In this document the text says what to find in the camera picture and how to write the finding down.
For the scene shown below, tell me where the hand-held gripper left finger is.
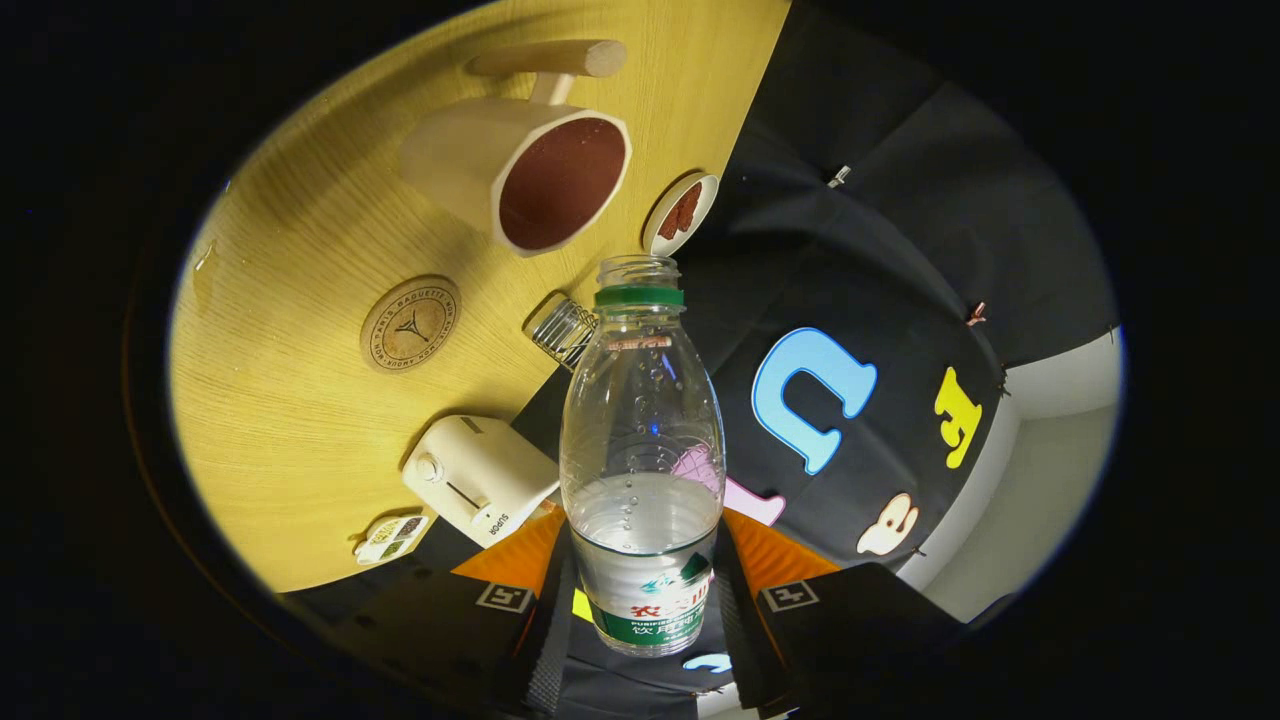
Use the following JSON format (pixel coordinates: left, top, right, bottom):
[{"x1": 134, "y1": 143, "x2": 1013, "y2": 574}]
[{"x1": 285, "y1": 505, "x2": 581, "y2": 719}]

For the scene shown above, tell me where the white divided dish with beans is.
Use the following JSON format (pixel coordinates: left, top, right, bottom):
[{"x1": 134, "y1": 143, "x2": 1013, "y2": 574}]
[{"x1": 353, "y1": 512, "x2": 433, "y2": 566}]

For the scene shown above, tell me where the black backdrop cloth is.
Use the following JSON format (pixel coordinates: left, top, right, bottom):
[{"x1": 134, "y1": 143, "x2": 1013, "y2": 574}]
[{"x1": 285, "y1": 0, "x2": 1121, "y2": 720}]

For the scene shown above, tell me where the clear plastic juice bottle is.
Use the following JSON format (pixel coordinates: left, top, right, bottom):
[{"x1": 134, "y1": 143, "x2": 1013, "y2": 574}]
[{"x1": 558, "y1": 255, "x2": 727, "y2": 658}]

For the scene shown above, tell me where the white toaster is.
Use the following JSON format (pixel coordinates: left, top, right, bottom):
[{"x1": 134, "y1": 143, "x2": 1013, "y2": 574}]
[{"x1": 402, "y1": 415, "x2": 561, "y2": 549}]

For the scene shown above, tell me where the round cork coaster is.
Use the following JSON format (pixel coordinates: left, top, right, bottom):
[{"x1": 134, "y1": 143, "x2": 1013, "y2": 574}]
[{"x1": 360, "y1": 275, "x2": 462, "y2": 374}]

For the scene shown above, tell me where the wooden table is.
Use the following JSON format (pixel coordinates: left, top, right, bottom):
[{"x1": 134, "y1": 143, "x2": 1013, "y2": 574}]
[{"x1": 168, "y1": 0, "x2": 793, "y2": 593}]

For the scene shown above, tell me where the beige cup with wooden handle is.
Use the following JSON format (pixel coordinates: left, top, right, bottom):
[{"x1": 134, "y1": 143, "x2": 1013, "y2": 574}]
[{"x1": 400, "y1": 38, "x2": 633, "y2": 259}]

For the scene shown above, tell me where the small white round plate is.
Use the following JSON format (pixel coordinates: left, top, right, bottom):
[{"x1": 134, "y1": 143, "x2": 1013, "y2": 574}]
[{"x1": 641, "y1": 171, "x2": 720, "y2": 257}]

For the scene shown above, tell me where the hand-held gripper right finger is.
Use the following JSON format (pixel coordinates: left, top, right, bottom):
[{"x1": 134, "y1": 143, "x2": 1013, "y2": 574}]
[{"x1": 710, "y1": 505, "x2": 1016, "y2": 719}]

